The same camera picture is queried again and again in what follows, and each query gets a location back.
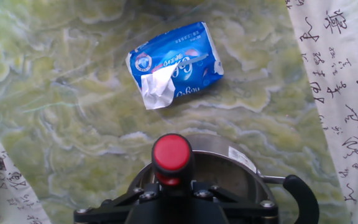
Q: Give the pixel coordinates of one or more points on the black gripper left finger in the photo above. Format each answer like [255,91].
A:
[117,203]

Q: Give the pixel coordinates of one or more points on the blue tissue pack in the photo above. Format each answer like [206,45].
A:
[182,46]

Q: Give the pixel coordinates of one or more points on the green marble patterned mat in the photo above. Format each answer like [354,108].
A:
[73,93]

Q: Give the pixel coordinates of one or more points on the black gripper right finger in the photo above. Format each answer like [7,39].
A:
[244,208]

